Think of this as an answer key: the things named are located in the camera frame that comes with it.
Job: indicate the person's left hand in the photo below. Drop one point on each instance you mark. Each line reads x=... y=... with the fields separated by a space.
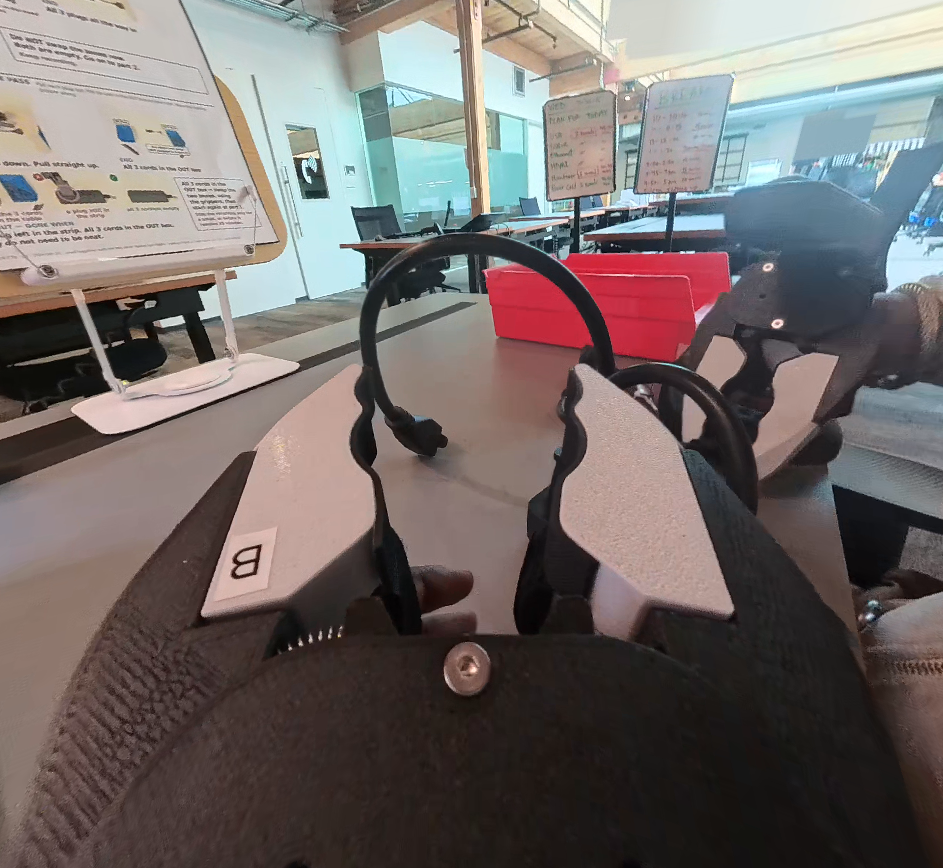
x=442 y=584

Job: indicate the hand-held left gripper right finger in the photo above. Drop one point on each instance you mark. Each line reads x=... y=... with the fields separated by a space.
x=633 y=514

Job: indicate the person's zip jacket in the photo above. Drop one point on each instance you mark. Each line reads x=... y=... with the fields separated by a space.
x=906 y=698

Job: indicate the glass room partition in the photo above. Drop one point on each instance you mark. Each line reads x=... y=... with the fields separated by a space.
x=427 y=160

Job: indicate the wooden display board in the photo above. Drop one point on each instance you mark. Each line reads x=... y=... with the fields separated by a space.
x=269 y=219

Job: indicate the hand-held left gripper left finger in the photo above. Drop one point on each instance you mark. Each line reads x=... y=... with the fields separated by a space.
x=309 y=499

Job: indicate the laminated instruction sheet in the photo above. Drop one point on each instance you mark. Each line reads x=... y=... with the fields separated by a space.
x=110 y=109

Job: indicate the handwritten whiteboard sign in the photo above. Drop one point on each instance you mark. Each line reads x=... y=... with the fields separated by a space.
x=580 y=146
x=684 y=135

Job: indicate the wooden office desk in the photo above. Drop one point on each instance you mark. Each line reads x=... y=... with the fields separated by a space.
x=516 y=225
x=648 y=227
x=110 y=291

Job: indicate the wooden support post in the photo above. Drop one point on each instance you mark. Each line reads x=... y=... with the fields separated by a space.
x=471 y=109

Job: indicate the white door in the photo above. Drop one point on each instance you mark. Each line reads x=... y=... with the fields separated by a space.
x=309 y=249

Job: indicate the black office chair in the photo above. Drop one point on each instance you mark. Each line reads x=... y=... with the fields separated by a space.
x=110 y=367
x=376 y=223

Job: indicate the person's right hand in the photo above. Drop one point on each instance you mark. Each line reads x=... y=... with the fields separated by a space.
x=910 y=337

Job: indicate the white board stand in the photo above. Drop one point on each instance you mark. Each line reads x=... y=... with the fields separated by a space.
x=250 y=374

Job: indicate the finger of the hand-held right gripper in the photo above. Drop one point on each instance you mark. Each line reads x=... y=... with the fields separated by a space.
x=720 y=354
x=799 y=404

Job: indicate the red plastic bin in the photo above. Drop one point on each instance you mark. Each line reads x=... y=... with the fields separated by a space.
x=589 y=308

